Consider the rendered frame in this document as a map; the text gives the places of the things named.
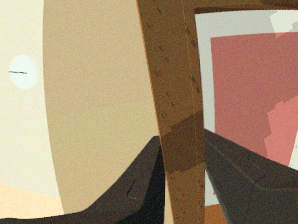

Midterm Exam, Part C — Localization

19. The brown picture frame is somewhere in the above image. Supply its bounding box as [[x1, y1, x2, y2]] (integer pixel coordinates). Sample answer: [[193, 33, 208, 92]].
[[136, 0, 298, 224]]

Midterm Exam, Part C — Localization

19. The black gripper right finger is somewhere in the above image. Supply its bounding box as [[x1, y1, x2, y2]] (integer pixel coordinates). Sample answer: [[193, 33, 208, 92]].
[[204, 129, 298, 224]]

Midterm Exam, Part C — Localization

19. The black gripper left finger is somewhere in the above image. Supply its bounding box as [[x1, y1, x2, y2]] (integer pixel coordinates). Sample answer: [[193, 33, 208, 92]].
[[0, 136, 166, 224]]

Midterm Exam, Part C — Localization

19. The tan flat rectangular board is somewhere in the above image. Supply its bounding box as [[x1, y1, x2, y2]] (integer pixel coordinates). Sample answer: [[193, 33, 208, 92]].
[[43, 0, 160, 214]]

